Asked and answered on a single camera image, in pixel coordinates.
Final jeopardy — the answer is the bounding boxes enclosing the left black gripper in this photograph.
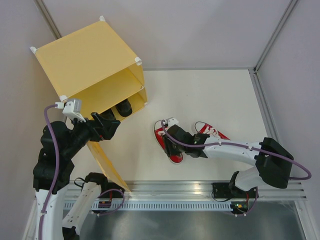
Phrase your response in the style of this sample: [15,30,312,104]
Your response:
[62,110,120,157]

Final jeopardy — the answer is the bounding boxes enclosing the red canvas sneaker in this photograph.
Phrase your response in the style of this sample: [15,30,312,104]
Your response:
[194,121,230,140]
[153,120,184,165]

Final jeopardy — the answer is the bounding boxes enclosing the black loafer shoe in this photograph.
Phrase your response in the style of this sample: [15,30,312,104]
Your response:
[99,108,116,121]
[115,99,133,117]

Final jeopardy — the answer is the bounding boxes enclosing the yellow cabinet door panel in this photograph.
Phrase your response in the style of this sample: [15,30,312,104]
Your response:
[86,141,131,192]

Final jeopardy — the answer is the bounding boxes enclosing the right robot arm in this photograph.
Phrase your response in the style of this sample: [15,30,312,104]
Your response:
[156,122,294,198]

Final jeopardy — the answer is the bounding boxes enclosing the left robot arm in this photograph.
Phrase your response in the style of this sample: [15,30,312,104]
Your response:
[33,112,122,240]

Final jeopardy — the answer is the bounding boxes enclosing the yellow shoe cabinet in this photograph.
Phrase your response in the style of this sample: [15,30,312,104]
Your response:
[30,16,148,121]

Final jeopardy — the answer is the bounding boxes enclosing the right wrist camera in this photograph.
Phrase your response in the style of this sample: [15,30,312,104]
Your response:
[166,117,179,128]

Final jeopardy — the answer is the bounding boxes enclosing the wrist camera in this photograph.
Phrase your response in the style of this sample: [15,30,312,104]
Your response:
[166,117,179,128]
[55,98,86,123]

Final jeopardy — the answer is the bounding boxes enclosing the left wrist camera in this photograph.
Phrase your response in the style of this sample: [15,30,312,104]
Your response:
[55,98,86,123]

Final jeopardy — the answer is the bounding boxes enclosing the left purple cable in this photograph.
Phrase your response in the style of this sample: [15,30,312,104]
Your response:
[37,104,61,240]

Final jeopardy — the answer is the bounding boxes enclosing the white slotted cable duct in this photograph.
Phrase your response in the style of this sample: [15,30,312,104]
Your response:
[63,200,233,212]

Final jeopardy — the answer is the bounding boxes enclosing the aluminium front rail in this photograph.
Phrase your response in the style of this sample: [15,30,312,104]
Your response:
[59,180,308,201]

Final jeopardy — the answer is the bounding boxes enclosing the aluminium frame post left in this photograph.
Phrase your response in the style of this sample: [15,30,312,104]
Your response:
[34,0,62,39]

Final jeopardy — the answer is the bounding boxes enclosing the aluminium frame post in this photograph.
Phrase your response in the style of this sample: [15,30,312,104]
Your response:
[34,0,62,39]
[253,0,300,75]

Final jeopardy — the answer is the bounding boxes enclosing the aluminium frame post right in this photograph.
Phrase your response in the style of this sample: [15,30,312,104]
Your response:
[253,0,300,75]

